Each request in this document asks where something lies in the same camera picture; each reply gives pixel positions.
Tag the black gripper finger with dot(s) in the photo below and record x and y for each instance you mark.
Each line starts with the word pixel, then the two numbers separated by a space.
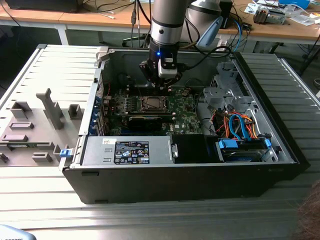
pixel 175 78
pixel 146 71

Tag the thin metal locking lever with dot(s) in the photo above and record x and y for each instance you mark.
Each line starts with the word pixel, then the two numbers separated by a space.
pixel 139 90

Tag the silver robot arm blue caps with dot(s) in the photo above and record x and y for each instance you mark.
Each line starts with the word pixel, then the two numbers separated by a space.
pixel 166 27

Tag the cpu socket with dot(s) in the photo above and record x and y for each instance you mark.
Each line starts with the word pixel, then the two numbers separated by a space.
pixel 150 109

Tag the copper fin cpu cooler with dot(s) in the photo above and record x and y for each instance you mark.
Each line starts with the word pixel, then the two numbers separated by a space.
pixel 260 15

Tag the round coin battery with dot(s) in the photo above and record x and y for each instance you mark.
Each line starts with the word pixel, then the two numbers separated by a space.
pixel 185 93

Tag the green motherboard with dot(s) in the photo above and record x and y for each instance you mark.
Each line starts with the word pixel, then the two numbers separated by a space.
pixel 185 117

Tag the green RAM stick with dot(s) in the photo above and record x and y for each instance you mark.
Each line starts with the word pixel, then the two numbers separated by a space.
pixel 150 115

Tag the silver metal drive cage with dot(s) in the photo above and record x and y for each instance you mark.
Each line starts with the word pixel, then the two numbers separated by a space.
pixel 217 95

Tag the black graphics card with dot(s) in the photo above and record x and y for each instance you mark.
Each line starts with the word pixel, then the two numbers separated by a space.
pixel 145 123

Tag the black box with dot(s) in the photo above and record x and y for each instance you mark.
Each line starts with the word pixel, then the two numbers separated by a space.
pixel 226 15

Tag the wooden desk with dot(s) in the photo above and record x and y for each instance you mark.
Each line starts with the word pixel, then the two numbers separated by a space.
pixel 75 18

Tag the silver power supply black label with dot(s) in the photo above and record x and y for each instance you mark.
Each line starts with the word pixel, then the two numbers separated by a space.
pixel 97 150

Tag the hard disk in blue carrier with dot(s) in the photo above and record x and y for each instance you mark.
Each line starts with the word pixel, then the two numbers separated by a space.
pixel 237 156

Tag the black pc case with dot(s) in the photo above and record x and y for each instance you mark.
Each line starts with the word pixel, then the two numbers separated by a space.
pixel 175 185

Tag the blue case latch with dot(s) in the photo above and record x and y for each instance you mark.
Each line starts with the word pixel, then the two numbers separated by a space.
pixel 65 153

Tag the grey optical drive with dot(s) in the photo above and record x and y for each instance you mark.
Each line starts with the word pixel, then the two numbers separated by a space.
pixel 276 16

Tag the black device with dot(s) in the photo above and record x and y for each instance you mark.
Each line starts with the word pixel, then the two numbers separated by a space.
pixel 42 5

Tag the grey parts rack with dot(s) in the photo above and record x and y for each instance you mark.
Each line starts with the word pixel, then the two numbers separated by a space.
pixel 37 130

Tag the clear plastic bag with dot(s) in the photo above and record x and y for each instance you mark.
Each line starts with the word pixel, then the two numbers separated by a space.
pixel 303 20

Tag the blue box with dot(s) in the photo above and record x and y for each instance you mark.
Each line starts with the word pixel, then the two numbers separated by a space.
pixel 295 3

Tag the brown haired person head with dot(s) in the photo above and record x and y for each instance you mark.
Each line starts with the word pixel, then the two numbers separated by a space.
pixel 308 215

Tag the grey rounded device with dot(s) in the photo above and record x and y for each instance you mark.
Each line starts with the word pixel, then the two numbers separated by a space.
pixel 12 233

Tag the white camera with black bracket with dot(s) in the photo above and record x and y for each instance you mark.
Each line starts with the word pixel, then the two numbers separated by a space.
pixel 166 71

